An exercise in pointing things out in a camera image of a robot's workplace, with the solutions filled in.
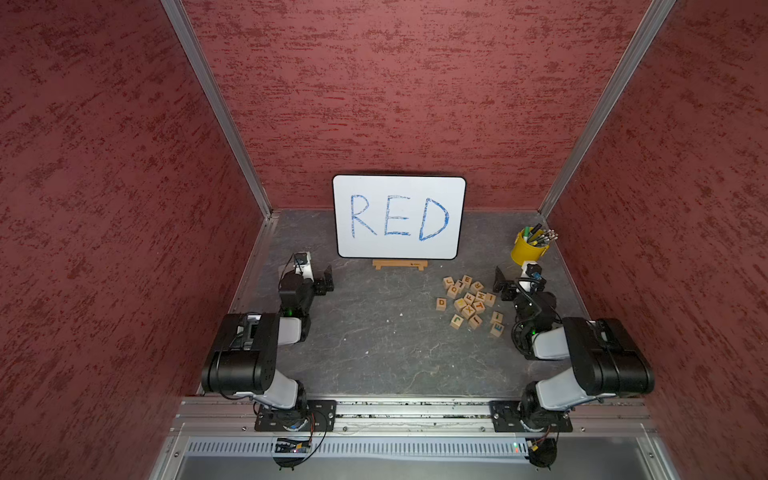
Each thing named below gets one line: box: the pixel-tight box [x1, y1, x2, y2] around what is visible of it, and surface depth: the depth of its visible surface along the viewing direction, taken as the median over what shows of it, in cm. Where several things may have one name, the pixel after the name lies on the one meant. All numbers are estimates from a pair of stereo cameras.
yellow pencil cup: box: [511, 228, 550, 266], surface depth 103 cm
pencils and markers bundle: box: [523, 223, 559, 246], surface depth 102 cm
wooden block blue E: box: [490, 322, 505, 337], surface depth 89 cm
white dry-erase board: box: [332, 174, 467, 260], surface depth 96 cm
